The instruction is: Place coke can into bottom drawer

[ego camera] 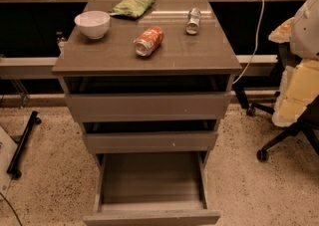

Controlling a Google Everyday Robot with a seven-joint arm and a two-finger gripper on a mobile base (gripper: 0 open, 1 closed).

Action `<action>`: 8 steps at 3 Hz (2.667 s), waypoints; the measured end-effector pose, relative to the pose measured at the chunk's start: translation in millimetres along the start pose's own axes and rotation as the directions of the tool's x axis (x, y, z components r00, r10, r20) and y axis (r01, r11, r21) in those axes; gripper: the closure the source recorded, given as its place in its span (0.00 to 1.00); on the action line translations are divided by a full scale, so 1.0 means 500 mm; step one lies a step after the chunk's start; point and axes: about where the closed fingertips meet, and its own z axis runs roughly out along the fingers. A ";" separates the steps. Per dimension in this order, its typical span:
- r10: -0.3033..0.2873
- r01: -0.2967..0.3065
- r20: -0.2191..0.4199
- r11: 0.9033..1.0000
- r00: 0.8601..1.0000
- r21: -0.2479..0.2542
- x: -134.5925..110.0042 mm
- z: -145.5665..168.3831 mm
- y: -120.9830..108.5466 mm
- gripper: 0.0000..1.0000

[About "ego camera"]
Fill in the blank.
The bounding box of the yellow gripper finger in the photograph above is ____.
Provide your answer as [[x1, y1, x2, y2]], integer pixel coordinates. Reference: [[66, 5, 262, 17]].
[[268, 17, 294, 44], [272, 59, 319, 127]]

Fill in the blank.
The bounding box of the orange red soda can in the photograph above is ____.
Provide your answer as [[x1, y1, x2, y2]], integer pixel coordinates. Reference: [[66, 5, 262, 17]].
[[134, 26, 163, 57]]

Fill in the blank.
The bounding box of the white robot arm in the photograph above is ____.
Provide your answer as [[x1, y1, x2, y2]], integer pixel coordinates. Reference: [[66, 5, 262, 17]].
[[268, 0, 319, 127]]

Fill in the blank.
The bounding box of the silver can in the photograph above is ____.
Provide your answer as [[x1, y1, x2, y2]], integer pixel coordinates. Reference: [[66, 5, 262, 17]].
[[185, 8, 201, 35]]

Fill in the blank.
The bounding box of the grey top drawer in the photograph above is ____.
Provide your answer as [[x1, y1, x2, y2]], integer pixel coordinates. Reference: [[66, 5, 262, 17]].
[[65, 93, 230, 122]]

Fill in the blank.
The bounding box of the grey middle drawer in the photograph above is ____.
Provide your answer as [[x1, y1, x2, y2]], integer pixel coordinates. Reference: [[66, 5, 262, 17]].
[[83, 131, 217, 154]]

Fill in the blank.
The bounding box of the grey drawer cabinet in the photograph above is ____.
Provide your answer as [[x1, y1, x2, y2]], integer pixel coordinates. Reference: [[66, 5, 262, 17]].
[[53, 0, 241, 226]]

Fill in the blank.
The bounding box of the open grey bottom drawer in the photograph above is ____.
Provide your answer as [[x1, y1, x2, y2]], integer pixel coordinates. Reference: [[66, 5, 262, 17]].
[[84, 151, 220, 226]]

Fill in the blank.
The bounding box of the black office chair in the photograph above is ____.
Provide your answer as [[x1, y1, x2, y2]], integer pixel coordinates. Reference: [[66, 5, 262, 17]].
[[247, 43, 319, 161]]

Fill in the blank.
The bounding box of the green chip bag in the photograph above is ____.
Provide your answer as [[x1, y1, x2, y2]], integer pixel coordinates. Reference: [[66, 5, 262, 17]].
[[109, 0, 157, 19]]

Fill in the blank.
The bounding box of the white bowl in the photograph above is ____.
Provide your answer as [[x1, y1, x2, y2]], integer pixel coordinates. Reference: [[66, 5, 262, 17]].
[[74, 11, 111, 39]]

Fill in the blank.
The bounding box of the black wheeled stand leg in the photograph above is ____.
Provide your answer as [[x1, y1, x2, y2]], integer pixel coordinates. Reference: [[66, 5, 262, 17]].
[[7, 111, 42, 179]]

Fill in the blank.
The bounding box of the white board on floor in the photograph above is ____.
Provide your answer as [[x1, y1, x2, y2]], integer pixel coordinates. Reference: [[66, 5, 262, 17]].
[[0, 126, 17, 196]]

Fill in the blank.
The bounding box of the white cable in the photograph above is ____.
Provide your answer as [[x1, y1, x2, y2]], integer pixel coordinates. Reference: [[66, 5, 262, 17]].
[[231, 0, 266, 86]]

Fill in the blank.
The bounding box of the black floor cable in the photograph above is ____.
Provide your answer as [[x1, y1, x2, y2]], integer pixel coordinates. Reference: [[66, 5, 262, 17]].
[[0, 191, 24, 226]]

